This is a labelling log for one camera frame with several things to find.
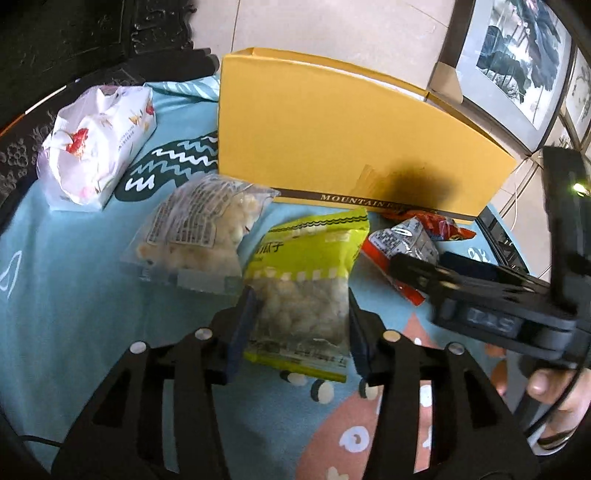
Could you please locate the clear ball snack packet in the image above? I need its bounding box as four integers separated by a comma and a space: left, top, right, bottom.
121, 174, 281, 295

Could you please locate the white floral tissue pack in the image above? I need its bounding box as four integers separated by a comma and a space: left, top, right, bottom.
37, 85, 158, 212

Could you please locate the red round cracker packet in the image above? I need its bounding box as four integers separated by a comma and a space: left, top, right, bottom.
361, 217, 439, 306

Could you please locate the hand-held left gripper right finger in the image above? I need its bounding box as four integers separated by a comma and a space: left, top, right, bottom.
348, 288, 539, 480

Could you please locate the person's right hand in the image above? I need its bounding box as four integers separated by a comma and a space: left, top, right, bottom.
526, 364, 591, 448

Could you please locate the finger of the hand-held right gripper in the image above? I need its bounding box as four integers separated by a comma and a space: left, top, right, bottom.
440, 252, 551, 289
390, 254, 556, 315

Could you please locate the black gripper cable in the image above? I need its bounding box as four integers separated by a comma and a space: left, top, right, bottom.
522, 323, 591, 439

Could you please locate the yellow cardboard box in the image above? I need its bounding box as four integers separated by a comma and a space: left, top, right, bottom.
217, 47, 517, 224

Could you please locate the white cable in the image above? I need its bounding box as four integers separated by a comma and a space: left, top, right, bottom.
508, 154, 543, 217

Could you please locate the large framed lotus painting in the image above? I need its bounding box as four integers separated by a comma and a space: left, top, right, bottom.
427, 0, 575, 155

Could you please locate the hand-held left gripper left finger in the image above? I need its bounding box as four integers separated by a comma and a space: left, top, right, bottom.
51, 286, 257, 480

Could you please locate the red orange snack packet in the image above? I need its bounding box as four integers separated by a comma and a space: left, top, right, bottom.
381, 209, 477, 241

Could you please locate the small framed ink painting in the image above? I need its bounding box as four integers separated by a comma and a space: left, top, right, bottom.
558, 48, 591, 148

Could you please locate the light blue printed tablecloth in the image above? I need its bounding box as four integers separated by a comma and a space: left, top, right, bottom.
0, 76, 555, 480

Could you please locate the lime green seed packet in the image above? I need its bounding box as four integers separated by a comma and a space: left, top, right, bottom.
243, 208, 371, 384

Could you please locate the white cabinet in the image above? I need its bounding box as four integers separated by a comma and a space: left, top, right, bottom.
480, 154, 552, 282

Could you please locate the dark carved wooden furniture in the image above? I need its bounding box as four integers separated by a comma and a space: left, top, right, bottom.
0, 0, 222, 217

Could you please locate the cardboard corner protector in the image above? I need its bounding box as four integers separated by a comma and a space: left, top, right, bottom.
428, 62, 465, 104

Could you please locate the black smartphone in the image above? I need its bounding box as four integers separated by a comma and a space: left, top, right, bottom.
475, 205, 529, 273

